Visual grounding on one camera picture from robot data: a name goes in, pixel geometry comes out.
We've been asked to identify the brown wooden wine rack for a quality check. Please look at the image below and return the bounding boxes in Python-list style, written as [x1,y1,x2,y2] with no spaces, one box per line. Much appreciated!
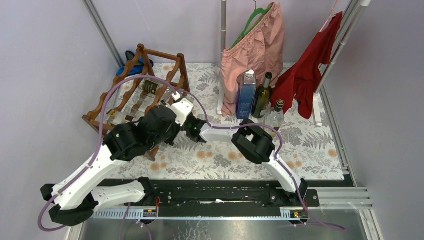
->
[81,43,191,162]

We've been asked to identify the blue and black cloth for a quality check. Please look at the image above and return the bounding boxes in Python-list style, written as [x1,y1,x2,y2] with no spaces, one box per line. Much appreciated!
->
[116,50,155,78]

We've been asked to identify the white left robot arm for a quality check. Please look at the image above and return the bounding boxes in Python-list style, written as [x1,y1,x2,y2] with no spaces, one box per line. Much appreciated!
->
[40,102,193,227]

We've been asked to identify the green clothes hanger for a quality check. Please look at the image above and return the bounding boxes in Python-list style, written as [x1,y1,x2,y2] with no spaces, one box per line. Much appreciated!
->
[231,0,274,48]

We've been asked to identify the red shirt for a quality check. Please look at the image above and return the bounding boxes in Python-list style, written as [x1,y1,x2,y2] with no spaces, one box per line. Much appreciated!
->
[270,11,344,119]

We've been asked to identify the clear slim glass bottle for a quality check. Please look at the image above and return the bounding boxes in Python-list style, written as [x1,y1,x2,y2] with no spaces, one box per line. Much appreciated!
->
[141,78,173,99]

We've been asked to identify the silver centre clothes pole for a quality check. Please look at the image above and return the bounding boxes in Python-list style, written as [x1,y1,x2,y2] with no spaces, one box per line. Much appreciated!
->
[220,0,227,58]

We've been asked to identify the white clothes pole base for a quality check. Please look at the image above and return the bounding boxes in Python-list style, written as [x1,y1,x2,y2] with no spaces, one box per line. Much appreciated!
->
[312,93,323,127]

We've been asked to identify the clear labelled bottle black cap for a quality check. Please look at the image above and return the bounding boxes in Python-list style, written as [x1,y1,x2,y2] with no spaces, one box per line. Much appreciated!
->
[265,99,285,130]

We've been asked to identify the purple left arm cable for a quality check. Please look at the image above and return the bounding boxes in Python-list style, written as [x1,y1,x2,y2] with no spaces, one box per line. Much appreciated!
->
[37,74,178,233]

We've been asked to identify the clear round glass bottle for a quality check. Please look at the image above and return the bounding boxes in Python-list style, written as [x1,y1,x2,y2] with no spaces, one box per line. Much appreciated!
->
[130,92,156,112]

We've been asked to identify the pink shorts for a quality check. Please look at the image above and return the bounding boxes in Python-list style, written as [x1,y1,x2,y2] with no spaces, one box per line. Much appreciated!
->
[220,2,285,117]

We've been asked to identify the floral patterned table mat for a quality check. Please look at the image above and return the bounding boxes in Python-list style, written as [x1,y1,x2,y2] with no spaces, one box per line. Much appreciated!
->
[110,63,344,181]

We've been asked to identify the blue glass bottle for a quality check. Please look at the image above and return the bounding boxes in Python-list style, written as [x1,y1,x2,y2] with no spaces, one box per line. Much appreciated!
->
[236,69,256,120]

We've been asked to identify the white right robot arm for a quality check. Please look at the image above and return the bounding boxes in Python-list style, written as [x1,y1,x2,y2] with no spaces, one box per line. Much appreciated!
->
[182,114,309,197]

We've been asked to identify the clear bottle gold black label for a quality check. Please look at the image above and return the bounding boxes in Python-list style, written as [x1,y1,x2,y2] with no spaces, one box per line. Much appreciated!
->
[105,107,145,126]

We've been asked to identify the pink clothes hanger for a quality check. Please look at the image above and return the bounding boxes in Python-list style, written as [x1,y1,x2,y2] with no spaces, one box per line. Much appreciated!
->
[319,0,340,33]

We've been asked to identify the dark green wine bottle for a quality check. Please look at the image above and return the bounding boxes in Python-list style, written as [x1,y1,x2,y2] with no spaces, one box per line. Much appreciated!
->
[251,72,273,119]

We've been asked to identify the silver metal clothes pole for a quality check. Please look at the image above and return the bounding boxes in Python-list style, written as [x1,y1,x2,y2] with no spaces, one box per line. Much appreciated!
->
[315,0,371,94]

